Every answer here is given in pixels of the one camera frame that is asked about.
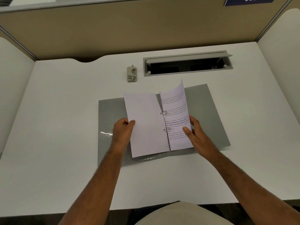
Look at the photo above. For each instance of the person's left hand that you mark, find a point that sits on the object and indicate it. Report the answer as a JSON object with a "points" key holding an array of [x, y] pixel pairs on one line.
{"points": [[120, 134]]}

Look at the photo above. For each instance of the person's right hand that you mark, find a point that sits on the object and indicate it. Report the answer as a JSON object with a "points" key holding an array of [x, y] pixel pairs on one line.
{"points": [[201, 142]]}

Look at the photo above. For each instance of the person's right thumb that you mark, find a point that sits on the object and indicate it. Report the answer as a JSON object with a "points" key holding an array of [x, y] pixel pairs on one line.
{"points": [[187, 132]]}

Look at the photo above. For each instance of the person's left thumb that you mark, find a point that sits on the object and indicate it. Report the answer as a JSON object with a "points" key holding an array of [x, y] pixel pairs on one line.
{"points": [[131, 123]]}

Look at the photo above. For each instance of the printed white paper sheet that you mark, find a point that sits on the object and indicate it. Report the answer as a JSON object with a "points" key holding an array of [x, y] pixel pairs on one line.
{"points": [[175, 114]]}

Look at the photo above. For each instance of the person's left forearm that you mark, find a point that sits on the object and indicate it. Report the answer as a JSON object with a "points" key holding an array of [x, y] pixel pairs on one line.
{"points": [[98, 185]]}

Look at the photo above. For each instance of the person's right forearm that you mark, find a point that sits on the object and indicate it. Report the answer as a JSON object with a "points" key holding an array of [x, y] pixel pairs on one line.
{"points": [[248, 187]]}

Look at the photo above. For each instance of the grey hole punch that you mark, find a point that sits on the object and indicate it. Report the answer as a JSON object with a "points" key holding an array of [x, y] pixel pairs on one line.
{"points": [[131, 73]]}

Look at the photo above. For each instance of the person's beige trousers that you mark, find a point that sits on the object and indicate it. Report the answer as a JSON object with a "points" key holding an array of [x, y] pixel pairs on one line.
{"points": [[185, 214]]}

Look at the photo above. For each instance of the beige desk partition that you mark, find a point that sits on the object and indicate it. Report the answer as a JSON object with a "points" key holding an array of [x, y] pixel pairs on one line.
{"points": [[131, 30]]}

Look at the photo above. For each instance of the white side partition panel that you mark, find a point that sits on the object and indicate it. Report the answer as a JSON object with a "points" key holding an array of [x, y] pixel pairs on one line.
{"points": [[13, 86], [283, 51]]}

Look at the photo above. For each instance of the blue sign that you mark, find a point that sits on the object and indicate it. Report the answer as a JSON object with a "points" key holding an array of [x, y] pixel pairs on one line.
{"points": [[248, 1]]}

